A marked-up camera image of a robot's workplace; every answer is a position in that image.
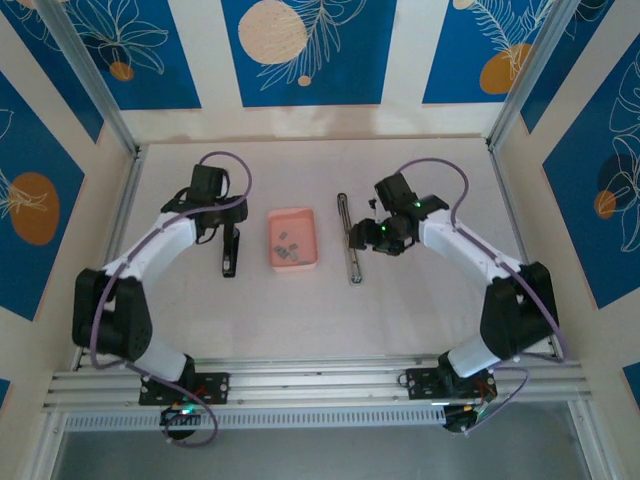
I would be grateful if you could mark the aluminium side rail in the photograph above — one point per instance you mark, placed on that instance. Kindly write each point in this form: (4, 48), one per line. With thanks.
(124, 210)
(511, 210)

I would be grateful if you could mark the pink plastic tray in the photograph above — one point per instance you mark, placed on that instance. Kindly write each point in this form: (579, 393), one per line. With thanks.
(306, 235)

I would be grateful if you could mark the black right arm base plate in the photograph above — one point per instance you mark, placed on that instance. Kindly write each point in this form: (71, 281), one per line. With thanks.
(420, 385)

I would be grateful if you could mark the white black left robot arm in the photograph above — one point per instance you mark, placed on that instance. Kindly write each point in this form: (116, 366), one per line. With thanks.
(150, 245)

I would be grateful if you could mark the aluminium frame leg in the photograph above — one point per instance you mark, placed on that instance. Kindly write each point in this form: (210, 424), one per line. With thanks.
(590, 445)
(47, 450)

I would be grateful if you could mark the silver metal stapler magazine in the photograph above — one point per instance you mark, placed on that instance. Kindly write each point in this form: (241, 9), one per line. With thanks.
(354, 265)

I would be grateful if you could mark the aluminium frame rail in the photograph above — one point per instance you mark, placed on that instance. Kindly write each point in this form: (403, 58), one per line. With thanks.
(310, 380)

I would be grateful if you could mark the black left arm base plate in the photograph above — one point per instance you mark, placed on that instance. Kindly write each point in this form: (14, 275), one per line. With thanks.
(220, 387)

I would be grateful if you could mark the aluminium corner post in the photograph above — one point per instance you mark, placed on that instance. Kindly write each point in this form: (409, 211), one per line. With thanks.
(523, 75)
(92, 75)

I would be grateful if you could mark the black stapler body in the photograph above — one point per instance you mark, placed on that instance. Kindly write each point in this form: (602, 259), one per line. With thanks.
(230, 260)

